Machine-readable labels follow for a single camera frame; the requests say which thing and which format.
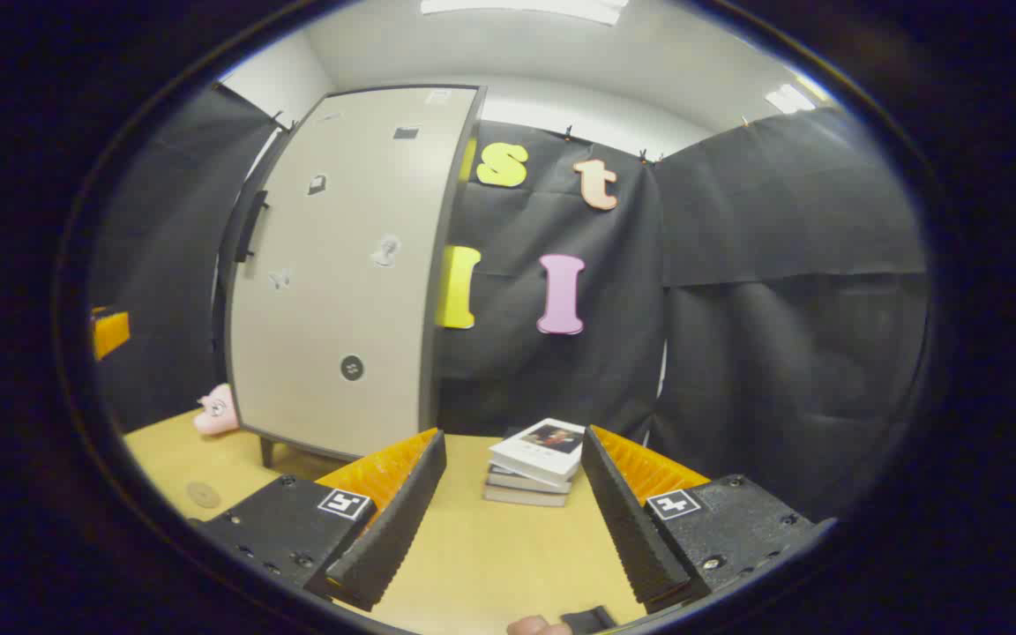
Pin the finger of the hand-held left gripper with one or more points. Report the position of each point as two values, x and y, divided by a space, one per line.
111 333

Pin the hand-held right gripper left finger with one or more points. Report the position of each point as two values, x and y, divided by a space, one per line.
393 529

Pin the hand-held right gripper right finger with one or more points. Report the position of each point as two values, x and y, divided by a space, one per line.
631 529

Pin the grey cabinet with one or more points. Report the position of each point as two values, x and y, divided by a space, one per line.
267 451

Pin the beige cabinet door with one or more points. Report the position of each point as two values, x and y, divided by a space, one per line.
340 291

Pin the thick grey book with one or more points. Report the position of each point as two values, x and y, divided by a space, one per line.
521 497

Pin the white book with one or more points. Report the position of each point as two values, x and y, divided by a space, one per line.
534 454

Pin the thin grey book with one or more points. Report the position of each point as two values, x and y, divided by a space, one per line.
517 481

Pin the pink plush toy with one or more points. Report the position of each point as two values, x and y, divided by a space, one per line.
217 413

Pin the black backdrop cloth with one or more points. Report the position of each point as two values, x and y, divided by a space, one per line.
781 353

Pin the small ceiling light panel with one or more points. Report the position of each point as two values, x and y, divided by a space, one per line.
788 99

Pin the large ceiling light panel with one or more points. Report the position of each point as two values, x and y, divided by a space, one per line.
526 7

